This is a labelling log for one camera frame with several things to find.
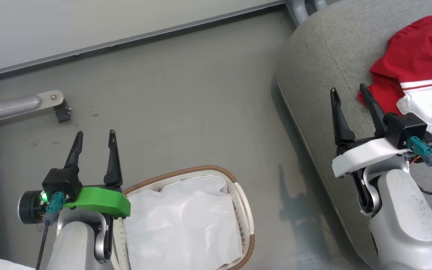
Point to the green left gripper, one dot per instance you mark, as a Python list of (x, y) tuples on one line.
[(99, 200)]

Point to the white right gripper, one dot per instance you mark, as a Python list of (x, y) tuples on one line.
[(366, 155)]

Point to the red and white garment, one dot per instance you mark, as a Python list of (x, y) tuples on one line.
[(407, 60)]

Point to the grey fabric sofa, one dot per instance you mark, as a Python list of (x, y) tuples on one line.
[(324, 56)]

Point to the small metal latch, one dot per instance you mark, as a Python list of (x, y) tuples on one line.
[(63, 114)]

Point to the white basket liner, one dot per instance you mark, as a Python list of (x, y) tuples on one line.
[(182, 221)]

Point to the wicker rim laundry basket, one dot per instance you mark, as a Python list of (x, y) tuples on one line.
[(244, 206)]

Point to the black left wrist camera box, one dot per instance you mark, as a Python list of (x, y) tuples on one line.
[(62, 182)]

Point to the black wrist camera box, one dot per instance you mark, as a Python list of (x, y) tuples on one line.
[(62, 182), (405, 127)]

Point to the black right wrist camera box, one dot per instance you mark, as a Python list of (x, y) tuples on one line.
[(405, 127)]

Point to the grey metal tube frame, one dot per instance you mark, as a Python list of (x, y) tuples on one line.
[(298, 9)]

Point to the grey metal wall rail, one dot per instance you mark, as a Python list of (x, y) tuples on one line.
[(126, 39)]

